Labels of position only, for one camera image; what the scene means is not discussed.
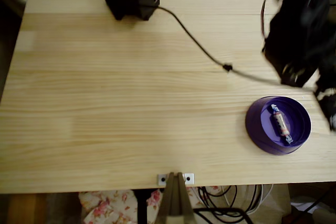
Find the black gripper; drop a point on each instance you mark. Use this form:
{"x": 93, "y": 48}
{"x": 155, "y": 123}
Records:
{"x": 323, "y": 97}

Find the white red blue candy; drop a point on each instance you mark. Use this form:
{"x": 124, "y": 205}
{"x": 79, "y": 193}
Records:
{"x": 280, "y": 124}

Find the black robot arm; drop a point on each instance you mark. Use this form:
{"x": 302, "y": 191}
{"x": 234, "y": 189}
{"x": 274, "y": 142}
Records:
{"x": 302, "y": 3}

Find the purple round bowl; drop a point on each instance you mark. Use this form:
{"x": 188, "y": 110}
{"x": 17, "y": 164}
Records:
{"x": 253, "y": 129}

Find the black table leg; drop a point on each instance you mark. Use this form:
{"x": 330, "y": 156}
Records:
{"x": 141, "y": 208}

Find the floral patterned cloth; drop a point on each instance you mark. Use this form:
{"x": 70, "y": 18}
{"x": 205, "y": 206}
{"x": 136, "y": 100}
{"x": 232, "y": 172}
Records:
{"x": 105, "y": 208}

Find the white metal bracket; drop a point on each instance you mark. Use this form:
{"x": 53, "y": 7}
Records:
{"x": 189, "y": 178}

